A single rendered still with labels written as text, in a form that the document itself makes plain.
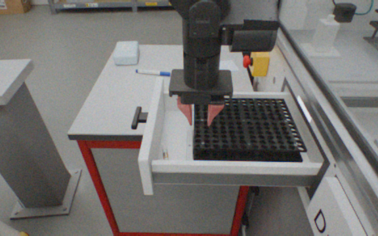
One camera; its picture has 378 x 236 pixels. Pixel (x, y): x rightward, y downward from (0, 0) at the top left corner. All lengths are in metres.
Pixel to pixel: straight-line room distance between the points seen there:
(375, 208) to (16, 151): 1.26
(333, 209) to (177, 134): 0.36
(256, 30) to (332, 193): 0.27
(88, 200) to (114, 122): 0.86
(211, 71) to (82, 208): 1.32
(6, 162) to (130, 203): 0.62
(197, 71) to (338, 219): 0.30
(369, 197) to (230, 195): 0.65
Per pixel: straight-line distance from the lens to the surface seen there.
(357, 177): 0.45
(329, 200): 0.48
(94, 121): 0.84
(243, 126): 0.57
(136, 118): 0.57
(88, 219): 1.54
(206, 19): 0.31
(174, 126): 0.66
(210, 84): 0.40
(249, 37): 0.37
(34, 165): 1.40
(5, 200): 1.82
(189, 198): 1.02
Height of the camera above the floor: 1.27
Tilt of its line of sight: 40 degrees down
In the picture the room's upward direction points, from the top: straight up
